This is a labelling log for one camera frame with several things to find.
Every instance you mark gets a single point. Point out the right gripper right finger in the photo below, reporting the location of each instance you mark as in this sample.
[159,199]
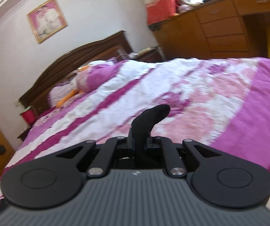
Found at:
[148,139]

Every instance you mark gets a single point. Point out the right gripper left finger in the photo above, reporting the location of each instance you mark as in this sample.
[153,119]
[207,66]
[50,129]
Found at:
[129,140]

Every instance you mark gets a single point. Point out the black small garment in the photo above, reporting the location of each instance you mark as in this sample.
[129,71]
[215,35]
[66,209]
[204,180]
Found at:
[142,126]

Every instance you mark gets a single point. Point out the white goose plush toy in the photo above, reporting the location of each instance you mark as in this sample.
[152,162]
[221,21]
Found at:
[74,87]

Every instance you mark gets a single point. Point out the lilac pillow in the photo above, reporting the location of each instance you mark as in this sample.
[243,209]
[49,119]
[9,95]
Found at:
[57,92]

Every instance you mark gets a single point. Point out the right side nightstand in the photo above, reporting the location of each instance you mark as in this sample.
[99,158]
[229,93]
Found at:
[149,55]

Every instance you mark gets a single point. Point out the pink floral bed quilt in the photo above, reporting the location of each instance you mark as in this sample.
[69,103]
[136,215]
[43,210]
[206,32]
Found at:
[222,103]

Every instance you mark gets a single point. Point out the dark wooden headboard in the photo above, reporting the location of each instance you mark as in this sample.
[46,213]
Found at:
[112,46]

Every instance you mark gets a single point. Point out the red plastic bucket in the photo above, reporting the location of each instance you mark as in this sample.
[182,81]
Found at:
[28,115]

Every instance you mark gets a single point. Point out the dark wooden nightstand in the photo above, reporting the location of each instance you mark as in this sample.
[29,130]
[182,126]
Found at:
[23,135]

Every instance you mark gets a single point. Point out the small black bag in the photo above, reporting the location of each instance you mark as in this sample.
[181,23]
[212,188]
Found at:
[2,150]

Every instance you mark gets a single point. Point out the wooden drawer desk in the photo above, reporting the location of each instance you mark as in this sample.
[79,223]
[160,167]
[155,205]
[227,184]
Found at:
[217,29]

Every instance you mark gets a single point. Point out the framed wedding photo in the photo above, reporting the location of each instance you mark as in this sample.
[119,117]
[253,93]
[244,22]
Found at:
[46,20]

